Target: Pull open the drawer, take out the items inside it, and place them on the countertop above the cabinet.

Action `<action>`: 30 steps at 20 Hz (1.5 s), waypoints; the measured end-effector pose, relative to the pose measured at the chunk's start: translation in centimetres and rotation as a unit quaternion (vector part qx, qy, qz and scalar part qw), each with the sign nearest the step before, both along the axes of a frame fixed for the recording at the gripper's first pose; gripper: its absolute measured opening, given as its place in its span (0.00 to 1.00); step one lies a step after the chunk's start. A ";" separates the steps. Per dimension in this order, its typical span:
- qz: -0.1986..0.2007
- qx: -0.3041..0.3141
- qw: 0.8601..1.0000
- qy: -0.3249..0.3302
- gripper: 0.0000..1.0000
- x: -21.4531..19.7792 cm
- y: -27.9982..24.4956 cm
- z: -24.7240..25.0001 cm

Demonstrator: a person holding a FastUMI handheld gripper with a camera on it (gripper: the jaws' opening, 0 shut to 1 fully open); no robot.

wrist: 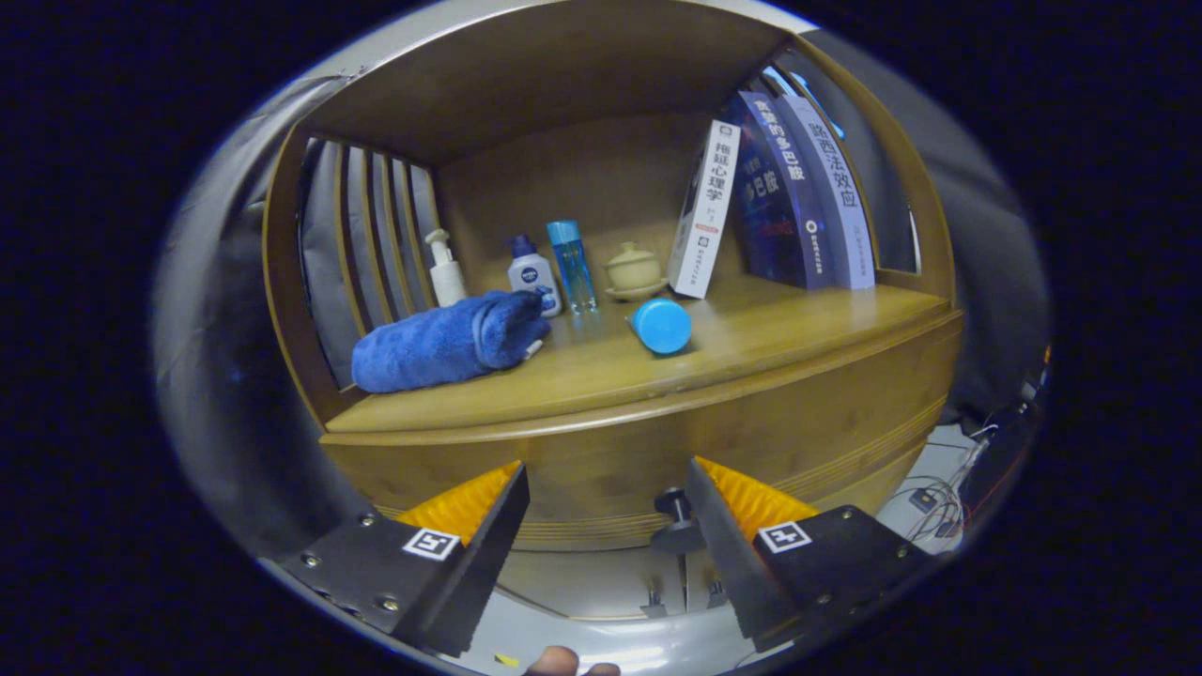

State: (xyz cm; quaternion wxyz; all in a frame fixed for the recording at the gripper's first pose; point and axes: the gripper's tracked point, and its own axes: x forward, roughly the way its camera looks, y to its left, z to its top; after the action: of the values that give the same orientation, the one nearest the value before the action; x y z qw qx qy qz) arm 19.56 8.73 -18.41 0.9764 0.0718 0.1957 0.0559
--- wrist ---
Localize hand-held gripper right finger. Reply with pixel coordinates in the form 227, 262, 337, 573
686, 455, 932, 653

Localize white pump bottle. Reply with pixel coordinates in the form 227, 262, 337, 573
424, 228, 469, 308

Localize beige lidded tea cup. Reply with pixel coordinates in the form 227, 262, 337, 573
602, 241, 670, 302

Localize wooden cabinet door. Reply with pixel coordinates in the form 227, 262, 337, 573
684, 549, 743, 611
493, 549, 686, 621

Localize blue folded towel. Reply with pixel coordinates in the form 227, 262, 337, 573
351, 289, 553, 394

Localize white lotion bottle blue cap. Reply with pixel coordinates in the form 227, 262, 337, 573
507, 234, 563, 318

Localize black drawer knob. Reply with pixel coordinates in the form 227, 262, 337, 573
650, 488, 707, 557

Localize pale lavender book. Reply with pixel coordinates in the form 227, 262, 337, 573
778, 94, 877, 291

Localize clear blue bottle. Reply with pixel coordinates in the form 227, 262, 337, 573
547, 220, 599, 315

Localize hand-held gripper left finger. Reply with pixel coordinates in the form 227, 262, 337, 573
258, 460, 532, 660

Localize white book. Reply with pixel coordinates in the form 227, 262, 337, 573
667, 119, 742, 300

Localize wooden cabinet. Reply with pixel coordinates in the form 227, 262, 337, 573
263, 0, 966, 621

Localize wooden drawer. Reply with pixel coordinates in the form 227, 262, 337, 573
319, 315, 966, 552

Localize blue and white cosmetic tube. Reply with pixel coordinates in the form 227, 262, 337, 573
627, 297, 694, 356

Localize tangled floor cables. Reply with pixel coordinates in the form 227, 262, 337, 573
883, 422, 996, 545

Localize dark blue book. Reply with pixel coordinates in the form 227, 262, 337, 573
723, 90, 837, 291

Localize wooden countertop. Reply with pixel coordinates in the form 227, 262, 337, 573
324, 272, 954, 435

